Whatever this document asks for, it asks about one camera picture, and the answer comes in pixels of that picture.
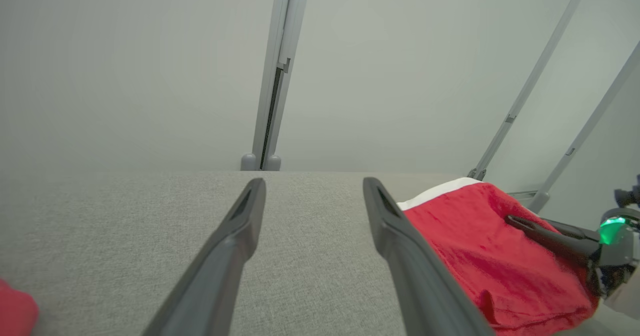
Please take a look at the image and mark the red shorts white stripe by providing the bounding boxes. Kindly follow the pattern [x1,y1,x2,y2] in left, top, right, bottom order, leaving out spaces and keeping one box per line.
[397,177,601,336]

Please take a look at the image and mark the red jersey white sleeves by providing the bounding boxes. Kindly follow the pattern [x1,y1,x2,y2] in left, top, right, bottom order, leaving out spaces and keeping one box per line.
[0,278,40,336]

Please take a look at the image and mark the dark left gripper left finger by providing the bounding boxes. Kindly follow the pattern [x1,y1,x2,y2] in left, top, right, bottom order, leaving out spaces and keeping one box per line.
[141,177,267,336]

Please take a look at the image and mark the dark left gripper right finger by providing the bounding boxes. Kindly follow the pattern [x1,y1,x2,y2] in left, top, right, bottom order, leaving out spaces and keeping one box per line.
[362,177,497,336]

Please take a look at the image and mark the grey upright partition post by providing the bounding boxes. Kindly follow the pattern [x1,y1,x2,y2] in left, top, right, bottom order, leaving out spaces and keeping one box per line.
[251,0,312,171]

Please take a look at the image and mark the grey slanted partition post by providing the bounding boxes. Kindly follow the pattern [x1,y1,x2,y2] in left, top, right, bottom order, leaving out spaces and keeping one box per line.
[467,0,593,181]
[527,41,640,214]

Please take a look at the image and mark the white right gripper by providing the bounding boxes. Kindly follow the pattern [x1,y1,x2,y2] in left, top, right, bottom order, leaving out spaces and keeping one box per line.
[505,208,640,297]

